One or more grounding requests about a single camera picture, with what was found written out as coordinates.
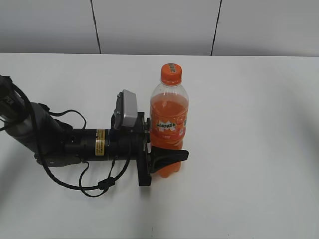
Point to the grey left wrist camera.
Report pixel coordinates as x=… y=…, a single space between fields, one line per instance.
x=126 y=111

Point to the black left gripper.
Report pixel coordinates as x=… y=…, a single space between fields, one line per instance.
x=129 y=144

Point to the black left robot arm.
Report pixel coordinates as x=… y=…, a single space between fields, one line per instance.
x=58 y=144

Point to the orange bottle cap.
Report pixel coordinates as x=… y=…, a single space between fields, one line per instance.
x=171 y=74

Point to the orange Mirinda soda bottle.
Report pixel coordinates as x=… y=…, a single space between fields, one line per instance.
x=168 y=116

